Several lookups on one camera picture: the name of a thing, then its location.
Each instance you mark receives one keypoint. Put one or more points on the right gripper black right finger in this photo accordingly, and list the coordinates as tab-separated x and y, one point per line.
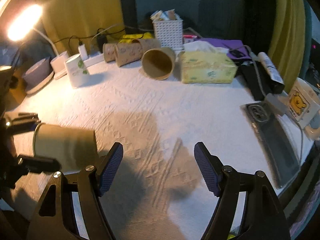
247	205

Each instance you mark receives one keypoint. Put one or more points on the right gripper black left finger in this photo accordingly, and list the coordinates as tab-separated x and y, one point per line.
67	199

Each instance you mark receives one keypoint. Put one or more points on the brown paper cup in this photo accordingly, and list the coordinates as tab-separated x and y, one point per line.
159	63
126	53
73	148
109	52

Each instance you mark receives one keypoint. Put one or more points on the white paper cup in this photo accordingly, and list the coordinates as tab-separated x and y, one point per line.
76	71

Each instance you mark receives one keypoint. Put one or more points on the white plate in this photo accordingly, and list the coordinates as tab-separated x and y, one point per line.
41	85

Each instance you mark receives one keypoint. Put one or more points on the black smartphone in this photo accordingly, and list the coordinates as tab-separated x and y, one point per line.
270	133

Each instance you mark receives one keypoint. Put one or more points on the purple bowl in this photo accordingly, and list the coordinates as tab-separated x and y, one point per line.
37	73

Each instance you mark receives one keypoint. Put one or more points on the white textured table mat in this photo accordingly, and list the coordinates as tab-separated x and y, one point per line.
158	191

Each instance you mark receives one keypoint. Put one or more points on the white cartoon mug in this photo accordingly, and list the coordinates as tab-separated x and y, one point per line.
303	106

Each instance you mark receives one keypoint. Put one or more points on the white power strip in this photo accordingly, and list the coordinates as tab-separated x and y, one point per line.
92	60

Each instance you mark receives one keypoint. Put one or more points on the white desk lamp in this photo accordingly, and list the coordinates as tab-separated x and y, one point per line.
24	23

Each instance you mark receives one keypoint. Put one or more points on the yellow tissue pack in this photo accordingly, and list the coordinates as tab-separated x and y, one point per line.
206	67

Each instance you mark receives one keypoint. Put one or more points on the yellow curtain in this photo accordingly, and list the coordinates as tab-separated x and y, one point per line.
66	21
288	40

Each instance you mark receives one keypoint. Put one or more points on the purple cloth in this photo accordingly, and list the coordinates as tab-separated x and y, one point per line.
236	48

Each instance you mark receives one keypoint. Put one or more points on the yellow right curtain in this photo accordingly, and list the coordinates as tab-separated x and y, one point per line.
288	40

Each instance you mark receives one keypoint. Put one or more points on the white woven basket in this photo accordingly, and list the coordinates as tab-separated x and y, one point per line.
169	33

